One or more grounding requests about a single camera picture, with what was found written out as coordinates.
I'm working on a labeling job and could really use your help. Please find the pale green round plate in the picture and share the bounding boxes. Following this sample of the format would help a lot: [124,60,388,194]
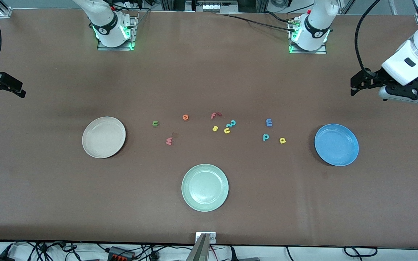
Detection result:
[181,164,229,212]

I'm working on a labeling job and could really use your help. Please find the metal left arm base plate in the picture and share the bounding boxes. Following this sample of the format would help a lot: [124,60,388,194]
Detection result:
[288,17,328,55]

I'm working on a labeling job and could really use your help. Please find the blue round plate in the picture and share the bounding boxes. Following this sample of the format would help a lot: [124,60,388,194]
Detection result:
[314,124,359,166]

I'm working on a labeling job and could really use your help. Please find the black red power strip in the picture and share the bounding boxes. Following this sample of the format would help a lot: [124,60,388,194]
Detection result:
[108,246,136,261]

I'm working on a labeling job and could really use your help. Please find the black tangled floor cables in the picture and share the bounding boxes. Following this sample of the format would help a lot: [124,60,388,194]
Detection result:
[0,241,82,261]

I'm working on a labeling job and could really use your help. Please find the aluminium camera mount post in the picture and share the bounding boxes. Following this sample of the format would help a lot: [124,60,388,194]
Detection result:
[186,232,217,261]

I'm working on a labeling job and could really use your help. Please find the black cable across mat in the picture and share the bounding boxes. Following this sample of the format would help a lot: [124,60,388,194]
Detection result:
[216,12,298,32]

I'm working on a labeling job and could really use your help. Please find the beige round plate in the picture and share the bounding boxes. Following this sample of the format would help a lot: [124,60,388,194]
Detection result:
[82,116,126,159]

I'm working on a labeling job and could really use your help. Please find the black looped floor cable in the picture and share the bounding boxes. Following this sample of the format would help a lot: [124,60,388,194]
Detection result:
[343,246,378,258]

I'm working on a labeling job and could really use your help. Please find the brown table cover mat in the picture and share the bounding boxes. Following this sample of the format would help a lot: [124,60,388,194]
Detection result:
[0,8,418,249]

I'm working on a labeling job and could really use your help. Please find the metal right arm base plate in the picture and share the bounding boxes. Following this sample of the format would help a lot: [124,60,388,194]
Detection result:
[97,15,139,51]

